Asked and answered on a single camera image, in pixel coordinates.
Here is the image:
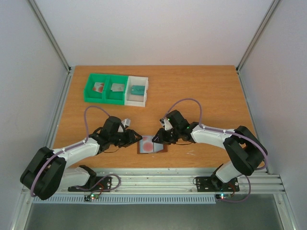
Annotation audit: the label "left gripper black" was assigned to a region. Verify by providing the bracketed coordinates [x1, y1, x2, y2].
[110, 129, 143, 148]

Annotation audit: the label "white card red circles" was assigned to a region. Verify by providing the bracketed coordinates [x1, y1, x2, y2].
[92, 82, 105, 93]
[140, 136, 154, 153]

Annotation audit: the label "brown leather card holder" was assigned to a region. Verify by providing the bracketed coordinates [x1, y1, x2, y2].
[137, 142, 167, 154]

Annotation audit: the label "teal credit card with chip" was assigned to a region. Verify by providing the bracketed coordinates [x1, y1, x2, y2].
[131, 85, 145, 96]

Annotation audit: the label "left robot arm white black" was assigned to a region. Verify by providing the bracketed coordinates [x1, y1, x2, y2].
[20, 116, 142, 200]

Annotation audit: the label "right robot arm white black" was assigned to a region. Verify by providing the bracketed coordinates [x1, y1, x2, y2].
[152, 110, 268, 191]

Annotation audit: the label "green two-compartment bin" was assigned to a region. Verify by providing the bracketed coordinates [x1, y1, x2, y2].
[83, 73, 128, 105]

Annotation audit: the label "white plastic bin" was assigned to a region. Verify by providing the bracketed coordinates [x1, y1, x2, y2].
[124, 76, 149, 107]

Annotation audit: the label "left controller board with LEDs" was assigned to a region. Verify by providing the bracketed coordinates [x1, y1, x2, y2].
[84, 194, 100, 202]

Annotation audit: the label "controller board with leds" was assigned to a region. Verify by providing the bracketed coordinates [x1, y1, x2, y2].
[215, 193, 235, 200]
[84, 194, 100, 202]

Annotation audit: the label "right controller board with LEDs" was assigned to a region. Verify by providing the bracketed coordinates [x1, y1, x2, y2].
[215, 193, 235, 200]

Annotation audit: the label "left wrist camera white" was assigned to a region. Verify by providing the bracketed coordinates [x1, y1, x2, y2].
[118, 118, 131, 132]

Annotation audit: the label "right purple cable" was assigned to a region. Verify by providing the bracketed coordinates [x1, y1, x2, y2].
[163, 97, 269, 203]

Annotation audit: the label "purple cable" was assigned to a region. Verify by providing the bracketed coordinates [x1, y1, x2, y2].
[30, 106, 122, 197]
[163, 97, 269, 203]

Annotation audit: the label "aluminium rail frame front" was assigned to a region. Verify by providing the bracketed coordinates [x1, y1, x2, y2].
[22, 167, 286, 195]

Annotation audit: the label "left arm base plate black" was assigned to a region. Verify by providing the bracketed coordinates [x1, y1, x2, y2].
[68, 176, 112, 192]

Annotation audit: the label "grey slotted cable duct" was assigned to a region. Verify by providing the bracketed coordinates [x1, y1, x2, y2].
[33, 194, 216, 205]

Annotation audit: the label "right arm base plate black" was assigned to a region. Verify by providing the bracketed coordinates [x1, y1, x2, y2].
[193, 176, 240, 192]

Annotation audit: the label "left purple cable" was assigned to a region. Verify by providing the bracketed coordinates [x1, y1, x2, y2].
[30, 106, 122, 197]

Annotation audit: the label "left aluminium corner post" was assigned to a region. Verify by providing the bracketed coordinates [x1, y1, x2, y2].
[27, 0, 71, 73]

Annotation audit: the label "aluminium corner post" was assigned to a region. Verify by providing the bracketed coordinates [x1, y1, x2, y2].
[27, 0, 71, 73]
[236, 0, 282, 75]

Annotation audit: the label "right aluminium corner post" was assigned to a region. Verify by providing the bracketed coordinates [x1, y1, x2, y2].
[236, 0, 282, 75]

